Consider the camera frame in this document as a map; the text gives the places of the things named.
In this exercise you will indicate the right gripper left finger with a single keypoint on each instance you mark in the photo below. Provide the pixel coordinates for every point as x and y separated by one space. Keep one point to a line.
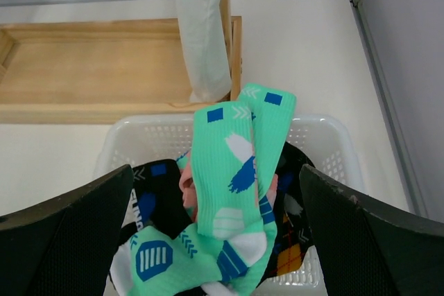
65 245

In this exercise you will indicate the mint green sock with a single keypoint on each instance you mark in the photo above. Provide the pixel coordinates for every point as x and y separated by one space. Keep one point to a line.
273 112
228 236

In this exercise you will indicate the wooden clothes rack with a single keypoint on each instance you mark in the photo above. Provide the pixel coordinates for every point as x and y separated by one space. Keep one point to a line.
92 72

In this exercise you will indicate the argyle sock right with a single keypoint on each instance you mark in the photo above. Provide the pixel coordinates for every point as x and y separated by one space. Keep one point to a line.
291 245

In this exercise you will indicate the black sock front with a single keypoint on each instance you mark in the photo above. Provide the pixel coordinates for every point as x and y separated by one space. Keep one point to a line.
292 159

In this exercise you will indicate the white plastic basket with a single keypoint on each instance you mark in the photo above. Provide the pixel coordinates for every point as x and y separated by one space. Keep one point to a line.
136 140

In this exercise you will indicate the black sock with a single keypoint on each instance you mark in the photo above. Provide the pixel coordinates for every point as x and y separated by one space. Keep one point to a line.
156 203
292 159

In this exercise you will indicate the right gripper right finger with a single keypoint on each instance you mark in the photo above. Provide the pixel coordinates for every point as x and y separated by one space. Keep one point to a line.
368 247

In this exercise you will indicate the white cloth garment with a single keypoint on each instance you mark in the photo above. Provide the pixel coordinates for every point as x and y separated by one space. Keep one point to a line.
204 50

